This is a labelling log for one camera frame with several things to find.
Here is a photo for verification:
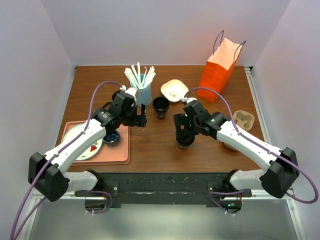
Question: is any dark blue mug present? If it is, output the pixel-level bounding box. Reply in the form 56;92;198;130
102;130;120;147

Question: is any stack of black lids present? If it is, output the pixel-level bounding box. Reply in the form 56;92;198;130
111;90;121;101

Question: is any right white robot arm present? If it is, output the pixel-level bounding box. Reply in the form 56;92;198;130
173;112;300;199

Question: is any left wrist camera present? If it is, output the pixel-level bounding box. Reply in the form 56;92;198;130
109;88;137;116

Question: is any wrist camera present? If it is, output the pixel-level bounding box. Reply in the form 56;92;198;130
109;88;137;116
182;97;211;122

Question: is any brown takeout coffee cup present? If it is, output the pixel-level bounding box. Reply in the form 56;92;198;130
177;142;192;150

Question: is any blue straw holder cup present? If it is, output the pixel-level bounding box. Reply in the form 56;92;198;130
128;74;152;106

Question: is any white fruit pattern plate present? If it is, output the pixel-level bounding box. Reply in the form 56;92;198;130
61;122;103;162

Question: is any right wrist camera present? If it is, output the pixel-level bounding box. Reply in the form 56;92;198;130
182;97;211;122

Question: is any orange paper gift bag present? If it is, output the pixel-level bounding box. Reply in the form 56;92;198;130
198;30;247;93

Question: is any cream square bowl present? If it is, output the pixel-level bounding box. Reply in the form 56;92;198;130
160;79;189;103

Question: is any pink plastic tray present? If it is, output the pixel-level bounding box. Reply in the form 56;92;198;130
71;125;130;167

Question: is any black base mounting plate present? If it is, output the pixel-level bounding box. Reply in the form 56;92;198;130
72;170;252;210

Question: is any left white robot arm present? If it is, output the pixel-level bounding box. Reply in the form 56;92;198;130
28;104;147;202

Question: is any white wrapped straws bundle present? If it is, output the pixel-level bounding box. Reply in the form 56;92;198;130
124;62;156;90

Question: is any black coffee cup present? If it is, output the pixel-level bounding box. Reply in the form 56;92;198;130
152;96;170;119

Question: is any cardboard cup carrier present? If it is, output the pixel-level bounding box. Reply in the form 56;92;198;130
226;110;256;152

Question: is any black coffee cup lid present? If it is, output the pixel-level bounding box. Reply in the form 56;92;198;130
176;135;195;143

